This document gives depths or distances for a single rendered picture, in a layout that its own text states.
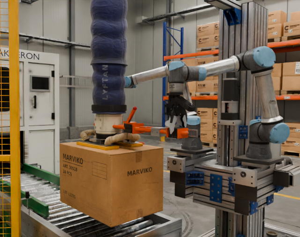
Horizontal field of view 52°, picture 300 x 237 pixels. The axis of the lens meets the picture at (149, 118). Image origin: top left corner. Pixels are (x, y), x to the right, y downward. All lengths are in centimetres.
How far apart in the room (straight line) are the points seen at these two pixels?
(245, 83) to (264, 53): 45
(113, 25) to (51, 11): 1007
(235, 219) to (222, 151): 46
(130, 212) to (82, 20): 1118
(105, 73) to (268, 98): 95
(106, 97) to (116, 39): 36
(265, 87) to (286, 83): 715
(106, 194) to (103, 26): 99
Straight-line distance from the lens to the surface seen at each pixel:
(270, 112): 181
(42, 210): 242
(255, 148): 194
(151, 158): 187
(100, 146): 186
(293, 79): 888
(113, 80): 192
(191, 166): 215
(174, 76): 155
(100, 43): 194
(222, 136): 217
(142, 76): 221
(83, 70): 1234
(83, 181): 196
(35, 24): 1159
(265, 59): 176
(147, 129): 169
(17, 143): 220
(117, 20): 198
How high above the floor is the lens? 136
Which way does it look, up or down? 3 degrees down
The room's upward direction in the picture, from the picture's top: 1 degrees clockwise
